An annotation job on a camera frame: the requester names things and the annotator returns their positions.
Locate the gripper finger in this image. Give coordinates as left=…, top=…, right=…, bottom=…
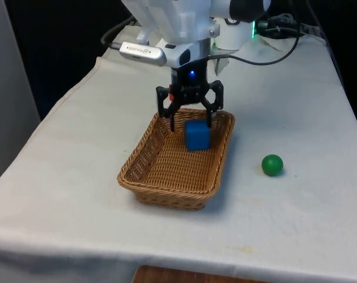
left=155, top=85, right=183, bottom=133
left=200, top=79, right=225, bottom=129

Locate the grey cabinet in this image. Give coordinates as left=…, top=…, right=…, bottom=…
left=0, top=0, right=41, bottom=187

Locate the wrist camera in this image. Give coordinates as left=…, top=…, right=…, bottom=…
left=118, top=41, right=194, bottom=68

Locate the brown wicker basket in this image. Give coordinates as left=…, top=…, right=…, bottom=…
left=117, top=107, right=236, bottom=211

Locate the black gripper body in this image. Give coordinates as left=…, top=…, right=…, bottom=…
left=168, top=58, right=215, bottom=106

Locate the black cable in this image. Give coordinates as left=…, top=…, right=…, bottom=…
left=101, top=15, right=138, bottom=48
left=216, top=28, right=305, bottom=65

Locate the blue cube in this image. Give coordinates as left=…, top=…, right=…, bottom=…
left=184, top=120, right=212, bottom=153

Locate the green ball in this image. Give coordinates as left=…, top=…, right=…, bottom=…
left=260, top=154, right=285, bottom=177

